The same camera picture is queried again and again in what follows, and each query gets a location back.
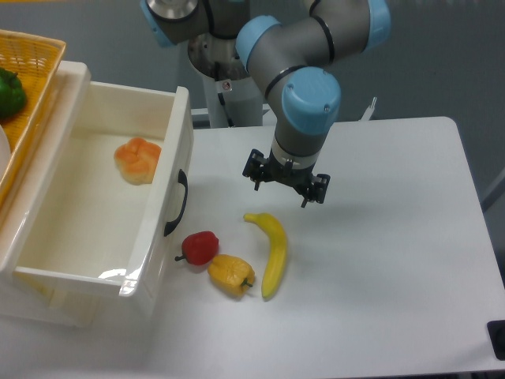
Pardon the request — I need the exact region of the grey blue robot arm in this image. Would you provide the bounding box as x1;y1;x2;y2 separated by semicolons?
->
140;1;391;203

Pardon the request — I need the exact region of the green bell pepper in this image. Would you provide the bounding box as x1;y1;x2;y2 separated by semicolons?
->
0;68;27;119

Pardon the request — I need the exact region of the white top drawer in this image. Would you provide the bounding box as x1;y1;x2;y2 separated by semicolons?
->
15;82;193;319

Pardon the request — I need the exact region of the white drawer cabinet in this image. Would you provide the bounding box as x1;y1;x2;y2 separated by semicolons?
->
1;61;96;326

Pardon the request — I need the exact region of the black table corner fixture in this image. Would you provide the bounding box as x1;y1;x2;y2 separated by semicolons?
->
487;320;505;361

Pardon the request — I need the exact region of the yellow woven basket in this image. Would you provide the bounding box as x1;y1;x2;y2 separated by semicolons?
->
1;30;66;205

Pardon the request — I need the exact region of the orange bread roll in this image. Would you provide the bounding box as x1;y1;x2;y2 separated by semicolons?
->
114;137;162;186

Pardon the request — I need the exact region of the yellow bell pepper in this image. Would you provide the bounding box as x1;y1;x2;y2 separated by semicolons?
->
208;254;255;298

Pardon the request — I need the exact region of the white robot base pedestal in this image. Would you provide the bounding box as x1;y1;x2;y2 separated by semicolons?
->
186;31;273;129

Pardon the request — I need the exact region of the yellow banana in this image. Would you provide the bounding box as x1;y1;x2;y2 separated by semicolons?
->
243;212;288;301

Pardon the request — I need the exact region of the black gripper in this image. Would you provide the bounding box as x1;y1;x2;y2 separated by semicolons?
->
242;148;331;208

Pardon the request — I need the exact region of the white bracket behind table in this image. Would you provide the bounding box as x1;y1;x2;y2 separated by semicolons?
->
359;96;377;122

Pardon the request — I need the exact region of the black top drawer handle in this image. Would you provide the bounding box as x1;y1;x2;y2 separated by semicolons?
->
163;169;189;237

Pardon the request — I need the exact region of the red bell pepper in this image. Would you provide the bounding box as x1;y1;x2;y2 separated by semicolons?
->
174;231;219;266

